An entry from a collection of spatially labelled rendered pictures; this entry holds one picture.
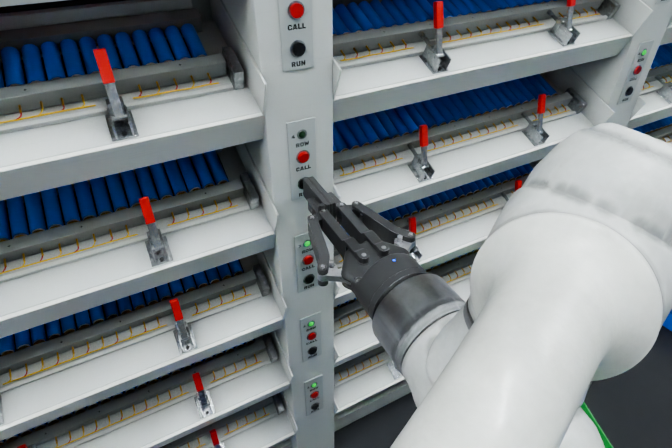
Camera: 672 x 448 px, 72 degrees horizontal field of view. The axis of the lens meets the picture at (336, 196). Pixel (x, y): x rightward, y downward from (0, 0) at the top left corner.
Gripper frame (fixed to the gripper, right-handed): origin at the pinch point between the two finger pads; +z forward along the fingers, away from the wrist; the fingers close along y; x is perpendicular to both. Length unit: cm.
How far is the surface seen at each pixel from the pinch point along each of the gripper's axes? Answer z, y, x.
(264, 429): 8, -11, -63
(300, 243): 4.5, -1.2, -10.9
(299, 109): 4.8, -0.2, 11.0
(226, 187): 11.7, -9.5, -2.2
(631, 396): -20, 82, -81
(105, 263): 7.9, -27.5, -6.3
